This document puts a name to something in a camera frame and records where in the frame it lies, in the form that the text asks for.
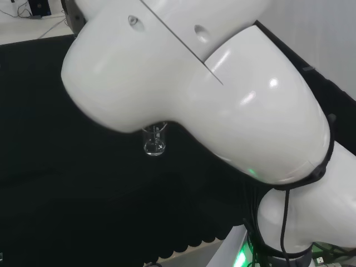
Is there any black bench cloth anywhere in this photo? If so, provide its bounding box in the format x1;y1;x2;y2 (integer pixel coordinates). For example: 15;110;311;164
0;19;356;267

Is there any brown metal bracket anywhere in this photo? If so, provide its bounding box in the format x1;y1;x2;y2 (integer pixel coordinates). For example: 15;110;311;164
61;0;86;36

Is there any grey cable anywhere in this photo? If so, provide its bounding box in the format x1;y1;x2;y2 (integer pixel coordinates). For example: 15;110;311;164
35;16;67;39

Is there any green cable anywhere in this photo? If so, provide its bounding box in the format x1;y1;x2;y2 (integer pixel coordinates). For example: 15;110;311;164
310;241;356;267

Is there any black box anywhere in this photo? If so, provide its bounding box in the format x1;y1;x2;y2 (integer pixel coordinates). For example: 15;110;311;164
27;0;52;17

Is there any clear glass graduated beaker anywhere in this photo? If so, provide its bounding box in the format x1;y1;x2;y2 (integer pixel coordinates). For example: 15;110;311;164
141;121;168;157

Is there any black cable bundle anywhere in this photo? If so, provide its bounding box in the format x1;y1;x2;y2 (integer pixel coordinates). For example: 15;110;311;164
241;177;295;267

